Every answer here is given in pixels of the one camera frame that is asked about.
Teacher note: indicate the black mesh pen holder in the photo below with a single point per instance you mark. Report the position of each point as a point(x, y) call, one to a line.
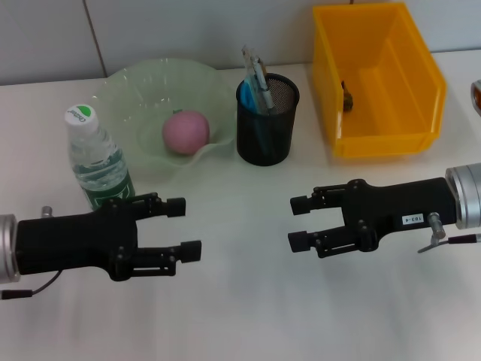
point(267, 139)

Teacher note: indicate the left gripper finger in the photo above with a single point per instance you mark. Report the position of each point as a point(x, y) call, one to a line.
point(176, 207)
point(191, 252)

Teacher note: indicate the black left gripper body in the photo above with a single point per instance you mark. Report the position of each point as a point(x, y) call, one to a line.
point(75, 240)

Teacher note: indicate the pink peach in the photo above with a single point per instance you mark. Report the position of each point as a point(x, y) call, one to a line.
point(186, 131)

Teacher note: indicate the pale green glass fruit plate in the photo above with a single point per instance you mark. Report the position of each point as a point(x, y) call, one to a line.
point(150, 90)

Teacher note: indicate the yellow plastic bin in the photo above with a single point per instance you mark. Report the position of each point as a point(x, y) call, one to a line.
point(379, 56)

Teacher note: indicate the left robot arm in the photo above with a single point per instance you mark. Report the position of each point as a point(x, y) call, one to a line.
point(7, 248)

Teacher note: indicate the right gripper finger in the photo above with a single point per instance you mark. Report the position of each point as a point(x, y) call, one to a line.
point(300, 205)
point(298, 241)

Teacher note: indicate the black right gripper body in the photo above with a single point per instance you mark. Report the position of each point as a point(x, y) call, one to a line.
point(394, 210)

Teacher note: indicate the transparent plastic ruler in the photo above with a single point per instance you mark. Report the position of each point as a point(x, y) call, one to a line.
point(248, 56)

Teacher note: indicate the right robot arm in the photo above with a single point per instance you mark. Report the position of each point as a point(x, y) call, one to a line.
point(467, 195)

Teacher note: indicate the silver metal stud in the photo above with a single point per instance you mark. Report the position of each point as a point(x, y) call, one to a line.
point(47, 211)
point(436, 223)

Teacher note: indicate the clear bottle green label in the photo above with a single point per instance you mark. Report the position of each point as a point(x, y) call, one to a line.
point(94, 150)

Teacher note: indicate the silver ballpoint pen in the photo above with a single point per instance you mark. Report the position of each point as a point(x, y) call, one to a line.
point(263, 84)

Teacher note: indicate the blue scissors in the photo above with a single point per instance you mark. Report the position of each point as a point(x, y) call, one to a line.
point(246, 96)

